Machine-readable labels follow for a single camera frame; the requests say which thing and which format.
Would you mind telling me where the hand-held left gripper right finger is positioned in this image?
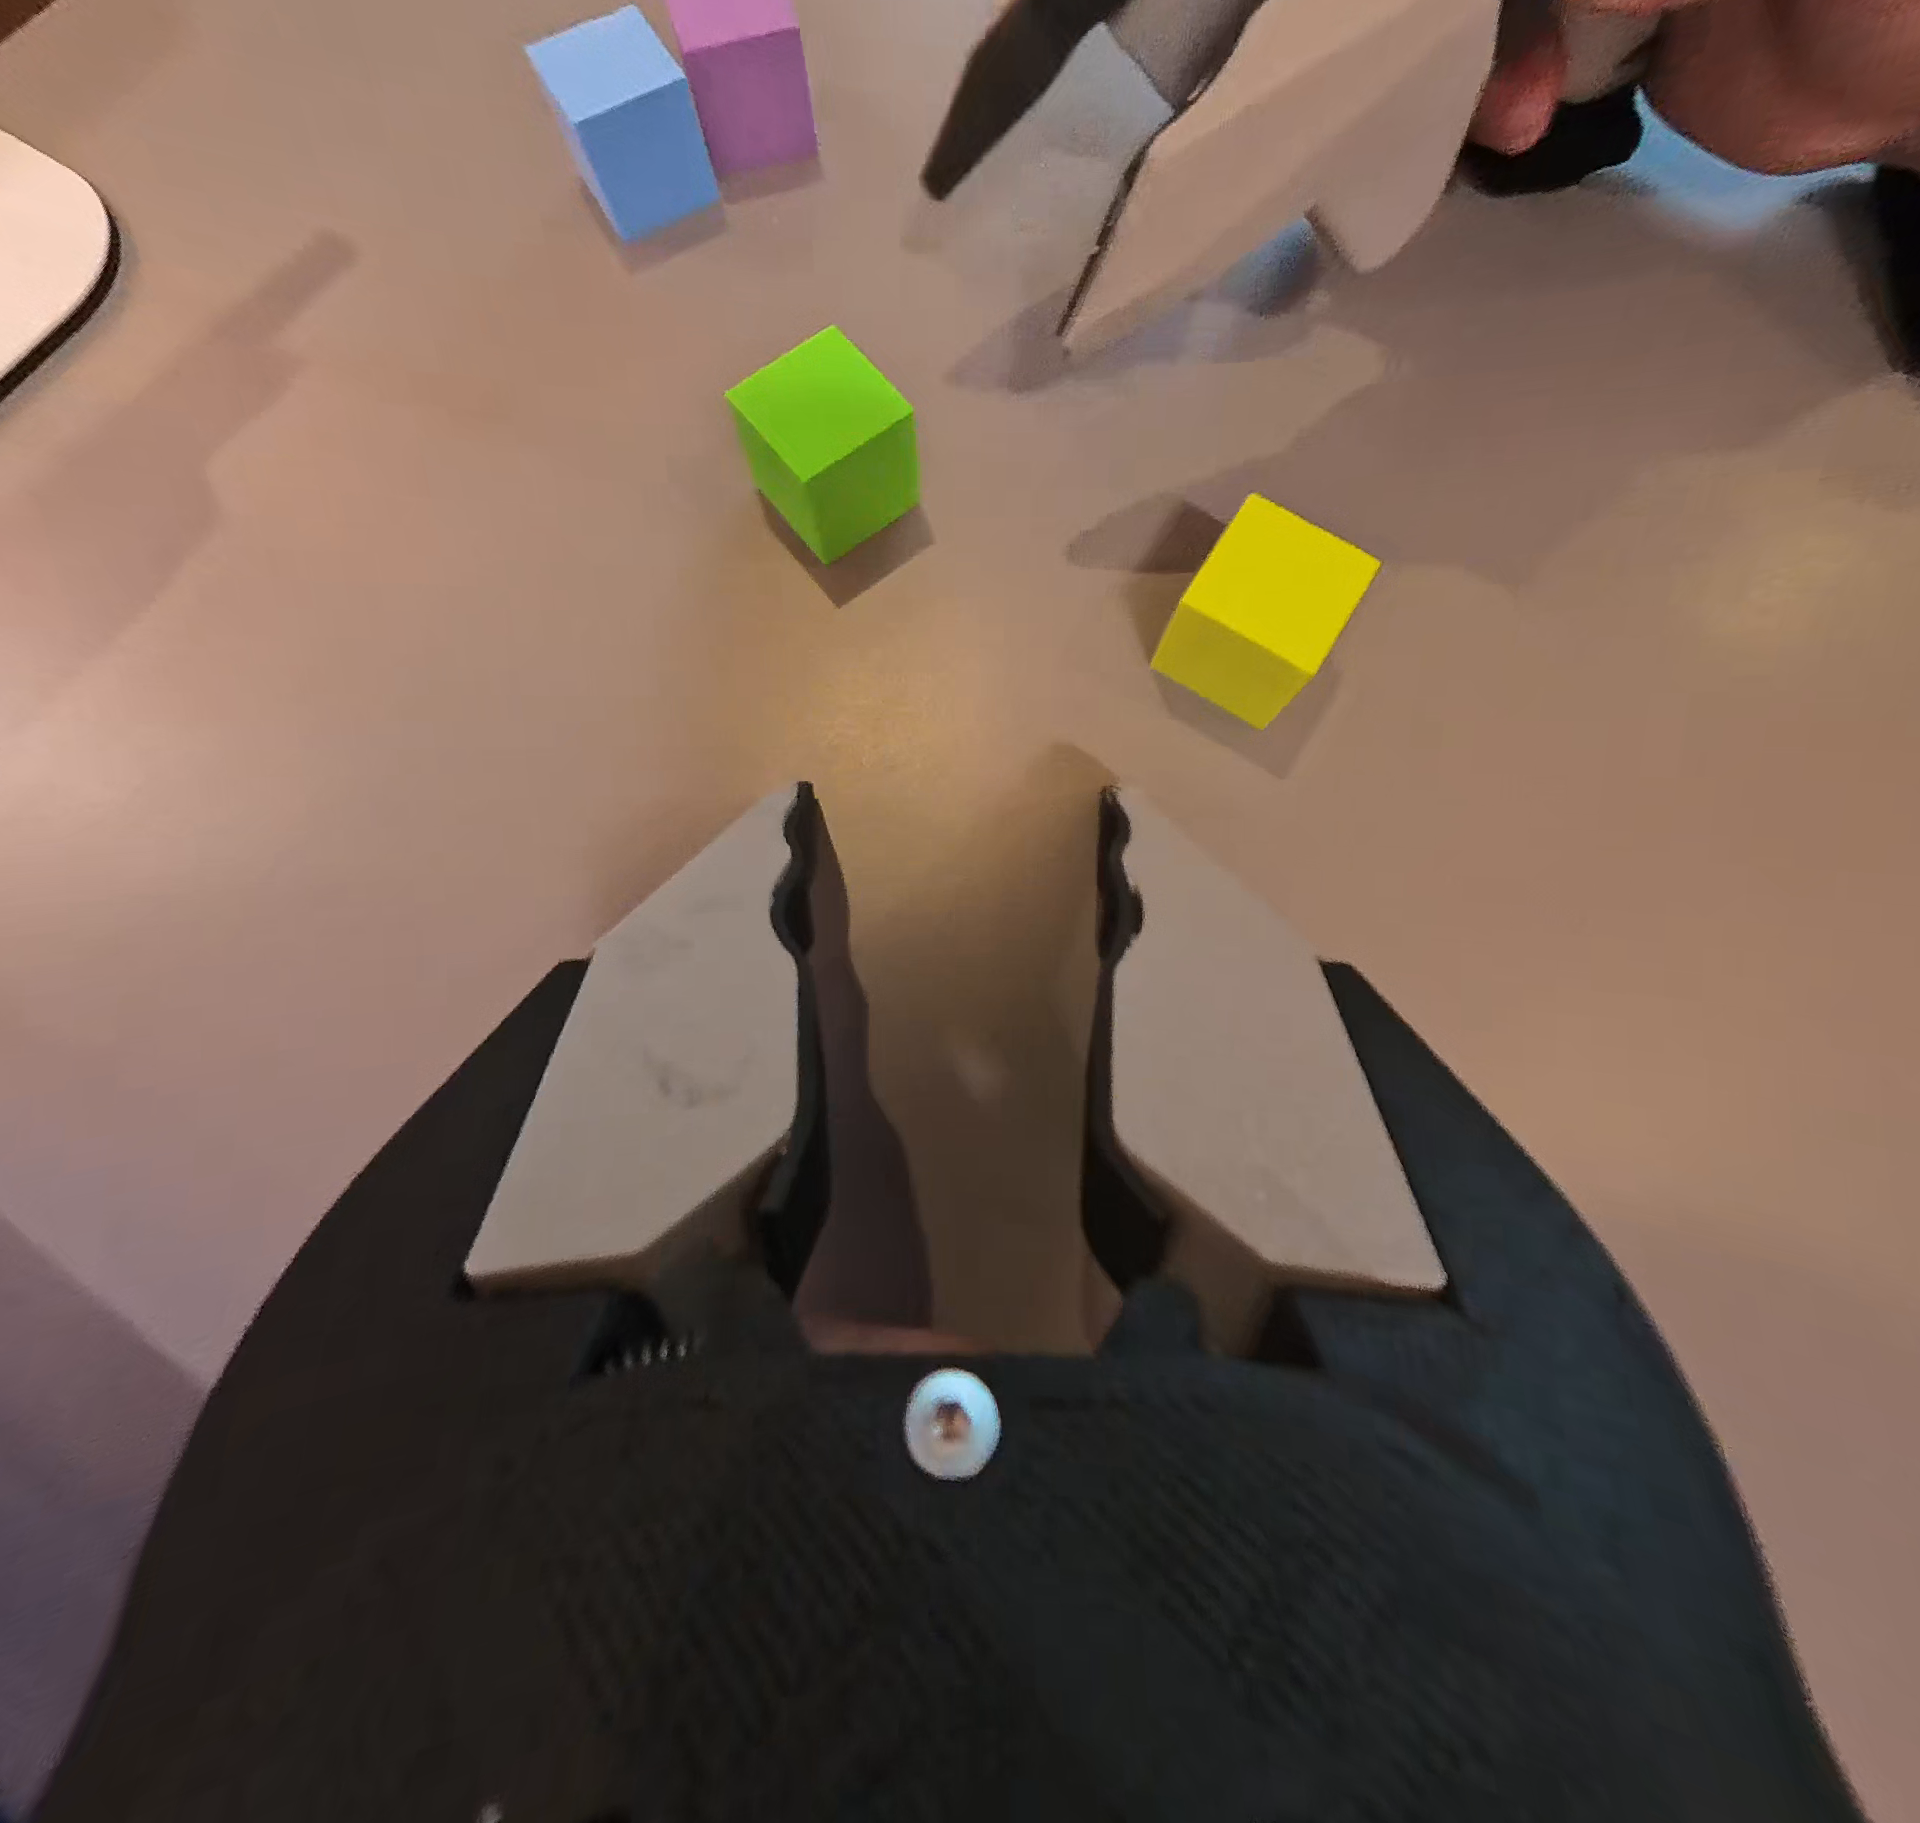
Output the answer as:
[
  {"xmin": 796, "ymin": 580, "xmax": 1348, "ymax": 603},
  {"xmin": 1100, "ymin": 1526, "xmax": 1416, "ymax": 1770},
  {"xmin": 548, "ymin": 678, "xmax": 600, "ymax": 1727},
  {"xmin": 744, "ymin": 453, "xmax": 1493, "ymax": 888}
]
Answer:
[{"xmin": 1079, "ymin": 783, "xmax": 1449, "ymax": 1352}]

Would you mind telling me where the yellow foam cube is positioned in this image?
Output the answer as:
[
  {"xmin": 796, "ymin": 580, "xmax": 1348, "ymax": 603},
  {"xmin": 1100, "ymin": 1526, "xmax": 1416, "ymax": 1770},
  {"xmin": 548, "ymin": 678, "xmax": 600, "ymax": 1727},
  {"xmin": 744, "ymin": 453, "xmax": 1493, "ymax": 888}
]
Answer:
[{"xmin": 1150, "ymin": 492, "xmax": 1383, "ymax": 729}]

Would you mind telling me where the white document stand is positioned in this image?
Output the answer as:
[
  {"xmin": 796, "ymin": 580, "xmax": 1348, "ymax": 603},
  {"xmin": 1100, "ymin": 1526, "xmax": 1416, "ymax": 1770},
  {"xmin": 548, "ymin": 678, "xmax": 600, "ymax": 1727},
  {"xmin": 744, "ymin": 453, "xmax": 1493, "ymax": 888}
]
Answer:
[{"xmin": 0, "ymin": 128, "xmax": 123, "ymax": 400}]

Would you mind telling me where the green foam cube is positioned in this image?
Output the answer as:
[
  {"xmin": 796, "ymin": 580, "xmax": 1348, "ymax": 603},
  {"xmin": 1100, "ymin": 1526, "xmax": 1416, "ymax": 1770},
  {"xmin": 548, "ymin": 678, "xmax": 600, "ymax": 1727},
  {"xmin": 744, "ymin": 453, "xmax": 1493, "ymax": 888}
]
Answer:
[{"xmin": 724, "ymin": 322, "xmax": 919, "ymax": 565}]

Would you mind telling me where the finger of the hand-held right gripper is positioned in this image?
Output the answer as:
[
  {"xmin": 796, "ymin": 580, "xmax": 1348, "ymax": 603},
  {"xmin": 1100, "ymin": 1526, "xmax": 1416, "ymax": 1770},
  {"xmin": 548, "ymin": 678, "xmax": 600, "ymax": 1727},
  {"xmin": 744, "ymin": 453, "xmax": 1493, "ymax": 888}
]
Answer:
[
  {"xmin": 1054, "ymin": 0, "xmax": 1507, "ymax": 342},
  {"xmin": 919, "ymin": 0, "xmax": 1321, "ymax": 200}
]

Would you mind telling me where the purple foam cube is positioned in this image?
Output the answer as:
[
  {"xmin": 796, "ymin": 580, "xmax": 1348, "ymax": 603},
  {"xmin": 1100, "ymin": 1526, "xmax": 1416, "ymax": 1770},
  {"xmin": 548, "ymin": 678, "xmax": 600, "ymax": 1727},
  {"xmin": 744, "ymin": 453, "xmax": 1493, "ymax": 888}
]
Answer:
[{"xmin": 653, "ymin": 0, "xmax": 820, "ymax": 179}]

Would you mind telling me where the light blue foam cube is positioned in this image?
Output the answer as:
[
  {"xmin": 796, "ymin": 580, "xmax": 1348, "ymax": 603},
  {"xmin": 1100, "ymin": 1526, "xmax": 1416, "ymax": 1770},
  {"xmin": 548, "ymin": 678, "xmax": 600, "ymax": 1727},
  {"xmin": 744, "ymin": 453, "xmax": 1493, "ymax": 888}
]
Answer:
[{"xmin": 523, "ymin": 4, "xmax": 723, "ymax": 243}]

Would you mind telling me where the person's right hand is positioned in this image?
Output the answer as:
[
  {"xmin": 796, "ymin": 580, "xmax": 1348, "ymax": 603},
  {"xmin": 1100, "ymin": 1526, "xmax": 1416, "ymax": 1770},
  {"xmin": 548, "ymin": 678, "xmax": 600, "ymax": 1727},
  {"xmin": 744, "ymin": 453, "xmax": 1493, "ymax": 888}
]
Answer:
[{"xmin": 1476, "ymin": 0, "xmax": 1920, "ymax": 177}]

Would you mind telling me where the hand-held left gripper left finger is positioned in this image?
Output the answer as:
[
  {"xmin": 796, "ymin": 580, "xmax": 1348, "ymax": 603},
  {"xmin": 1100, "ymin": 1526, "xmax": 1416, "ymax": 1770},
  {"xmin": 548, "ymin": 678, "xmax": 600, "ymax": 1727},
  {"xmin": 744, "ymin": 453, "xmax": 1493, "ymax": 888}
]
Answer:
[{"xmin": 465, "ymin": 782, "xmax": 835, "ymax": 1303}]

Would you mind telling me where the person's right forearm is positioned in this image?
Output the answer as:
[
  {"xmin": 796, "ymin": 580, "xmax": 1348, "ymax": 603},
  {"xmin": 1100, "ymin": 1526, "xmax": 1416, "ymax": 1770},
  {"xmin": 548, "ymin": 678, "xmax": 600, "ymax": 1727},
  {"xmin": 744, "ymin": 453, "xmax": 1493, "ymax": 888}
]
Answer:
[{"xmin": 1836, "ymin": 161, "xmax": 1920, "ymax": 386}]

